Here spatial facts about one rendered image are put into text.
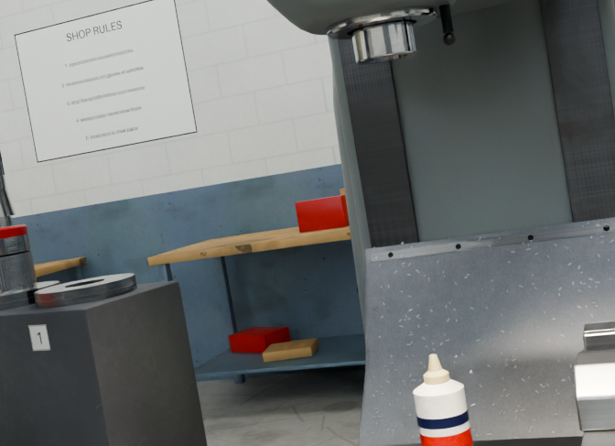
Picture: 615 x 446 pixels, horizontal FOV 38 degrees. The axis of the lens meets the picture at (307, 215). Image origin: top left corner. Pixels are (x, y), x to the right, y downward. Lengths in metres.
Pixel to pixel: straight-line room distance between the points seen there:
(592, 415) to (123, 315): 0.39
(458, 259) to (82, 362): 0.48
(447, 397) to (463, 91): 0.46
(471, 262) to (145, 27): 4.73
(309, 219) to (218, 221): 0.99
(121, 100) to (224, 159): 0.79
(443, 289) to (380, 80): 0.26
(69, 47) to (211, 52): 1.01
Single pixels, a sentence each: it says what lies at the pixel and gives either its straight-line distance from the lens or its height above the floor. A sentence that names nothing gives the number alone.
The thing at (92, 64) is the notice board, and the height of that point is 2.07.
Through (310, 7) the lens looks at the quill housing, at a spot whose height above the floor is 1.32.
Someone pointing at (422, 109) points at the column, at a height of 1.25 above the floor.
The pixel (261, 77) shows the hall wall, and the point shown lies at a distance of 5.30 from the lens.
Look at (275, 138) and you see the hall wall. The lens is 5.27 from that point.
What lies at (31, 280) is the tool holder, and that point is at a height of 1.14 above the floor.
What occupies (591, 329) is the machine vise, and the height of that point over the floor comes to 1.05.
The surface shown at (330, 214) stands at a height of 0.95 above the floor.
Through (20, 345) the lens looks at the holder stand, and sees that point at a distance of 0.82.
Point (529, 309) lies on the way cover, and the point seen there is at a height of 1.01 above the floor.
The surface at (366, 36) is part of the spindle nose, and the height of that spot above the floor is 1.30.
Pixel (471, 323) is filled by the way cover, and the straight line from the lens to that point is 1.04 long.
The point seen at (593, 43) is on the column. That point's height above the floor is 1.29.
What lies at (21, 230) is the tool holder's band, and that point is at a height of 1.19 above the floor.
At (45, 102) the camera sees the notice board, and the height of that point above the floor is 1.90.
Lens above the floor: 1.21
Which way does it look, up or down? 3 degrees down
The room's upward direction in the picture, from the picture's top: 9 degrees counter-clockwise
